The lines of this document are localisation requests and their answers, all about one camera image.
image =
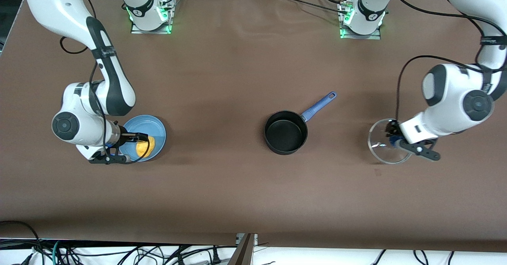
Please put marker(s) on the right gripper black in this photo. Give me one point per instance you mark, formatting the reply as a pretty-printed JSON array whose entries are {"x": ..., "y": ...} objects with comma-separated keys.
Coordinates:
[{"x": 126, "y": 134}]

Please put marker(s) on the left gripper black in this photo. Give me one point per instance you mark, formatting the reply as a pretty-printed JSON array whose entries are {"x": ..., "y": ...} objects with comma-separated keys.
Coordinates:
[{"x": 392, "y": 129}]

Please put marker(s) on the yellow potato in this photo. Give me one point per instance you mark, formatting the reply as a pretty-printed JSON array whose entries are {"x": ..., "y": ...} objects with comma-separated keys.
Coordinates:
[{"x": 143, "y": 149}]

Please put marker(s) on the glass lid with blue knob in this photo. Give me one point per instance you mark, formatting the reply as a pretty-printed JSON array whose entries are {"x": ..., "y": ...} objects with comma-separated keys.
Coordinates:
[{"x": 380, "y": 150}]

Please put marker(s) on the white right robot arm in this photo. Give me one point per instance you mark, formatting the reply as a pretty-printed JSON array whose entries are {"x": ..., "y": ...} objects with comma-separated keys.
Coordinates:
[{"x": 59, "y": 7}]

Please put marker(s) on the blue round plate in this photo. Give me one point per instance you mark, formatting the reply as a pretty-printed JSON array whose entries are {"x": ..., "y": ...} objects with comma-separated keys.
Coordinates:
[{"x": 150, "y": 124}]

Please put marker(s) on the brown table cover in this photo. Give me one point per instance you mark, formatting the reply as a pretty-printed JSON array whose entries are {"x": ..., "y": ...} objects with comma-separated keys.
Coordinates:
[{"x": 237, "y": 79}]

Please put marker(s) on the metal profile bar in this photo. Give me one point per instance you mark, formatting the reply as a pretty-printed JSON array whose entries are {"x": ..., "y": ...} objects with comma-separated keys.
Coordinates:
[{"x": 242, "y": 253}]

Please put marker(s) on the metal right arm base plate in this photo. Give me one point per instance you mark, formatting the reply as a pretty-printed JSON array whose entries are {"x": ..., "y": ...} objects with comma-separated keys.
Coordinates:
[{"x": 136, "y": 30}]

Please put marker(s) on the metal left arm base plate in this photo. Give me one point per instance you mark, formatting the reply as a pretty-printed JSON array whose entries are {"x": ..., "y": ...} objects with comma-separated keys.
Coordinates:
[{"x": 348, "y": 36}]

